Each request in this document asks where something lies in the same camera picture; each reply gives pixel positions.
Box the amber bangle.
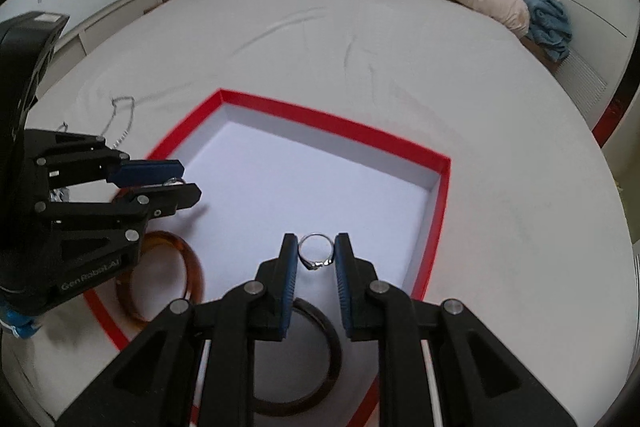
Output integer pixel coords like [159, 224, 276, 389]
[114, 188, 205, 324]

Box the blue and white object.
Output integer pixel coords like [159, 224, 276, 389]
[0, 299, 38, 339]

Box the low white cabinet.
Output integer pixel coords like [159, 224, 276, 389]
[55, 0, 176, 58]

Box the silver chain necklace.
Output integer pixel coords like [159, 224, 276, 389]
[52, 96, 137, 202]

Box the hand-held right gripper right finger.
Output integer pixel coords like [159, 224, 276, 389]
[334, 233, 576, 427]

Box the dark brown bangle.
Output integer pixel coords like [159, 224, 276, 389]
[250, 298, 345, 418]

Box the red jewelry box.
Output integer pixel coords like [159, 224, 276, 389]
[82, 89, 451, 427]

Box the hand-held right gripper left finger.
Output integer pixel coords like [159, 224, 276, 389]
[57, 233, 301, 427]

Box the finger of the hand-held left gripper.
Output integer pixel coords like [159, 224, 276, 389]
[25, 129, 184, 194]
[37, 183, 202, 269]

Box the red object beside wardrobe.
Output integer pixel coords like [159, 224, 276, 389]
[592, 77, 636, 148]

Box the wooden nightstand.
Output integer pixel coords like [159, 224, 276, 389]
[520, 34, 561, 72]

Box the blue cloth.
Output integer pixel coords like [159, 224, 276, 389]
[521, 0, 572, 62]

